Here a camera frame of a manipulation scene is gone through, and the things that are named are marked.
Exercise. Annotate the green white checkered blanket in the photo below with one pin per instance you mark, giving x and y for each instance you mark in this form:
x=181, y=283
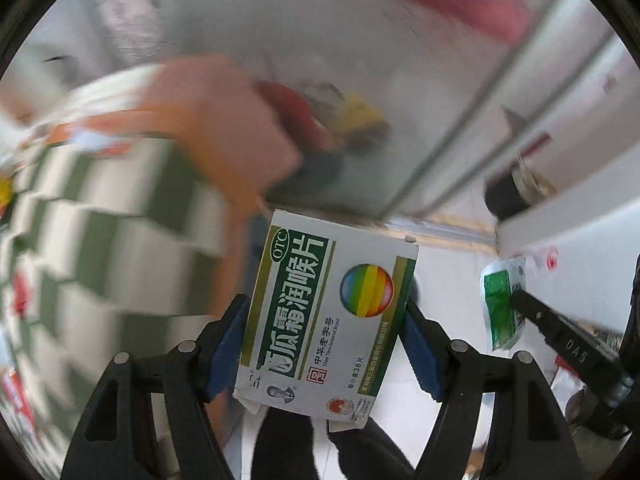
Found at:
x=100, y=240

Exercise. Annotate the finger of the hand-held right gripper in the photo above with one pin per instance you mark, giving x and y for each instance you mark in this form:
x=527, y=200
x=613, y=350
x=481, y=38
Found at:
x=565, y=337

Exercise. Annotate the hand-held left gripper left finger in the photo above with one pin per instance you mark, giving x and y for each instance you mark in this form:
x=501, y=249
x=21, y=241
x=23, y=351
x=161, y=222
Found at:
x=226, y=355

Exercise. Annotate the red cloth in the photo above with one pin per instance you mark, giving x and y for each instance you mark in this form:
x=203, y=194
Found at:
x=475, y=2

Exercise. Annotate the white green medicine box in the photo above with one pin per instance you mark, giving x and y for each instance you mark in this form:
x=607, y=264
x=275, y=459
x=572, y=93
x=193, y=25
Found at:
x=325, y=310

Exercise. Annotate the white table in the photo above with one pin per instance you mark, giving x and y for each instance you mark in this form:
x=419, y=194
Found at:
x=575, y=240

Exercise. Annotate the green white plastic packet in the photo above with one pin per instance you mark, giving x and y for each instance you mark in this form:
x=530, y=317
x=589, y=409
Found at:
x=497, y=310

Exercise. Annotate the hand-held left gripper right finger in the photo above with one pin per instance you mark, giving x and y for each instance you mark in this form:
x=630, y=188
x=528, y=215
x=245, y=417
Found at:
x=421, y=357

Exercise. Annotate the black round object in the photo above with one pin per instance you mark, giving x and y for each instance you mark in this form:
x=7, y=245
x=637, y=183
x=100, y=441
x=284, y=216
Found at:
x=505, y=197

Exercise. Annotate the metal door frame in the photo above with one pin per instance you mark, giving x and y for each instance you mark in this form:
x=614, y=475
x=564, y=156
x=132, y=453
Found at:
x=470, y=110

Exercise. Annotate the red and yellow object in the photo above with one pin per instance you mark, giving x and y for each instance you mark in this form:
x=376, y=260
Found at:
x=350, y=115

